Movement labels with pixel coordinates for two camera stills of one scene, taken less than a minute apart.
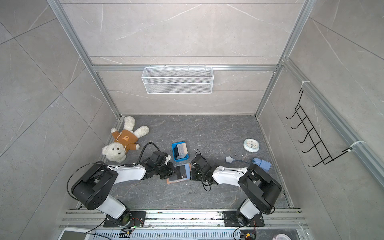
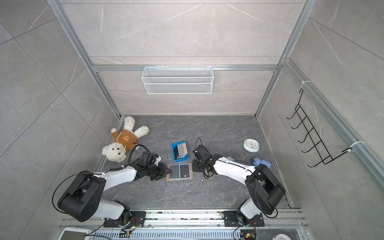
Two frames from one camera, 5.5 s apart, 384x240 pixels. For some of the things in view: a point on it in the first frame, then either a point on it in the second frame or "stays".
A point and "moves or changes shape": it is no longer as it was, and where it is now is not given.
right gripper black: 192,174 to 195,167
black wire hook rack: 325,157 stays
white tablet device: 76,233 stays
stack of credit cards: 180,151 stays
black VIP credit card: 181,171 moves or changes shape
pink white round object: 281,236 stays
